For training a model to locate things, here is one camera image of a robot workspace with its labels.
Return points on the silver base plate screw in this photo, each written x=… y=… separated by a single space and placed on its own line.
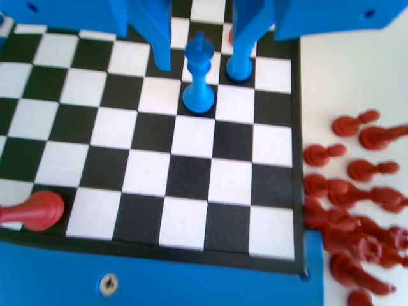
x=108 y=283

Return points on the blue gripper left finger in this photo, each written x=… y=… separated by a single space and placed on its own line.
x=161 y=28

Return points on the red chess piece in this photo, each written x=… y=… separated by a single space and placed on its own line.
x=345 y=194
x=354 y=271
x=361 y=170
x=315 y=185
x=315 y=212
x=347 y=223
x=392 y=242
x=360 y=299
x=387 y=198

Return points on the red chess queen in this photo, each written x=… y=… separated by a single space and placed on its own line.
x=38 y=212

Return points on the blue chess king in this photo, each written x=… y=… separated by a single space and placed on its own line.
x=198 y=83

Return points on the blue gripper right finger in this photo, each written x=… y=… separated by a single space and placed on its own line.
x=248 y=25

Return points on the black and white chessboard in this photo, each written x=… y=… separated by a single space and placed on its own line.
x=191 y=178

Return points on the red chess pawn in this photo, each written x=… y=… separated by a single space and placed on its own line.
x=317 y=155
x=231 y=35
x=344 y=125

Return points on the blue board base plate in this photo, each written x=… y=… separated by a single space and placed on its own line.
x=191 y=280

